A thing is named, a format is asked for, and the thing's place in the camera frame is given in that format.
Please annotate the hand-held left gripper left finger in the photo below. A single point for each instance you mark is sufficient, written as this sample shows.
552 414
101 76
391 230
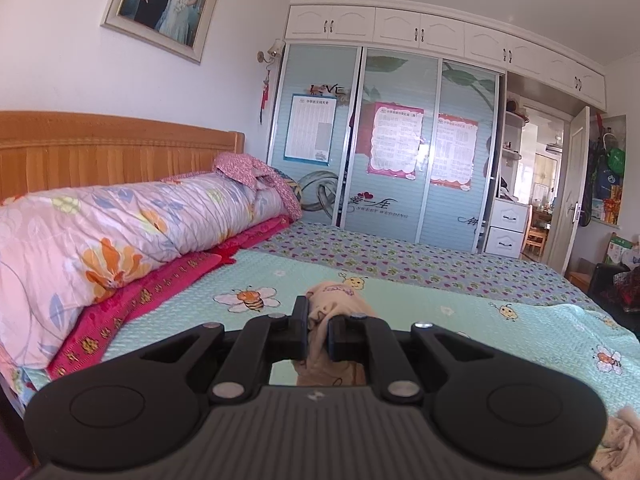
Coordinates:
300 330

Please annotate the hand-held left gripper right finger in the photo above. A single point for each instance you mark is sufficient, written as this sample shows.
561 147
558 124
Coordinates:
339 337

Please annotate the beige printed pants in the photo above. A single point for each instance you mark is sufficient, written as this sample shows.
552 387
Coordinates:
320 320

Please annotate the red clothes pile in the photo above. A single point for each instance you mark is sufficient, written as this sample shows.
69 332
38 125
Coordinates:
627 290

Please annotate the green bee-print quilted bedspread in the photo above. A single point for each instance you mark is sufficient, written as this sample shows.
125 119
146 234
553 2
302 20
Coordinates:
425 320

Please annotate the red embroidered pillow towel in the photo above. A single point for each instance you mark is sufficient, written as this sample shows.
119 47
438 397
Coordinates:
260 235
150 295

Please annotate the purple heart-print bed sheet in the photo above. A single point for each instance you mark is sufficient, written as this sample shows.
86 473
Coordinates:
425 260

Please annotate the pink floral cloth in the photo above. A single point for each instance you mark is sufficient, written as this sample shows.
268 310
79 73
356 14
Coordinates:
250 170

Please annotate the white drawer unit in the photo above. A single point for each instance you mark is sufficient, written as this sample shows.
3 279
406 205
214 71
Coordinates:
507 230

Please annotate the rolled floral quilt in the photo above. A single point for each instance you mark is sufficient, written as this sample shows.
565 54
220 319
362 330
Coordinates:
125 230

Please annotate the wooden chair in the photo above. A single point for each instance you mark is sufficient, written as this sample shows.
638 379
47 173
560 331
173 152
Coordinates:
534 241

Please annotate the red hanging ornament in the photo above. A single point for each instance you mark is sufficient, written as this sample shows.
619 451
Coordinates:
265 97

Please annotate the wooden headboard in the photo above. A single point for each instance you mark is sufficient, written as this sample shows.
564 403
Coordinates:
110 150

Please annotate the white sliding-door wardrobe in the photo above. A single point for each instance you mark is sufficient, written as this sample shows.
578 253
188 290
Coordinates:
395 80

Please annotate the black chair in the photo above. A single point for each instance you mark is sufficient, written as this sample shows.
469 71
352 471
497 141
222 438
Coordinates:
602 285

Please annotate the white room door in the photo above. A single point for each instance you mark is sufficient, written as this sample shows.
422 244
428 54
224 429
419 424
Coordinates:
567 185

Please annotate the green and white carton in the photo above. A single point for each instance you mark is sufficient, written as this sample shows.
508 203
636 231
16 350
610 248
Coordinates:
620 250

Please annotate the dark blue bag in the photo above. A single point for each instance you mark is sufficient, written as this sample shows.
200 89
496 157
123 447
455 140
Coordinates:
595 180

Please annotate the pale pink cloth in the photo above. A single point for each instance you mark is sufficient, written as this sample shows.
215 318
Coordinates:
622 445

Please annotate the green bag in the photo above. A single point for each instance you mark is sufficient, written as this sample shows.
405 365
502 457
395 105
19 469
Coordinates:
615 160

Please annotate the blue-bordered wall chart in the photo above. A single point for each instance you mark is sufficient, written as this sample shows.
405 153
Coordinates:
310 127

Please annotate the pink-bordered wall chart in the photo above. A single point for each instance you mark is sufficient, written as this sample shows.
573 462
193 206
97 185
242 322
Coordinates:
395 140
454 152

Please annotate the wall lamp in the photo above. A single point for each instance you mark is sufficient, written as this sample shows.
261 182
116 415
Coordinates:
272 51

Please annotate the framed wall photo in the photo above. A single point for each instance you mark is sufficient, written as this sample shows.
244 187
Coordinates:
165 0

